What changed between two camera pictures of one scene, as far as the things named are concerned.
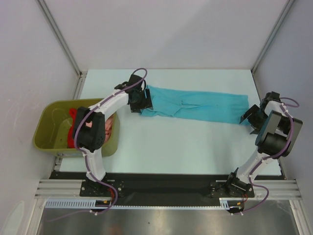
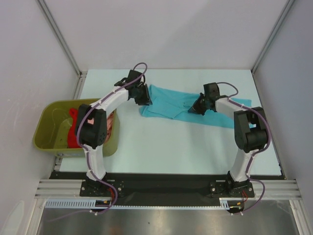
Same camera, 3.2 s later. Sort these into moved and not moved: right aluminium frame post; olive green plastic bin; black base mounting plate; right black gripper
Moved: right black gripper
Not moved: olive green plastic bin; right aluminium frame post; black base mounting plate
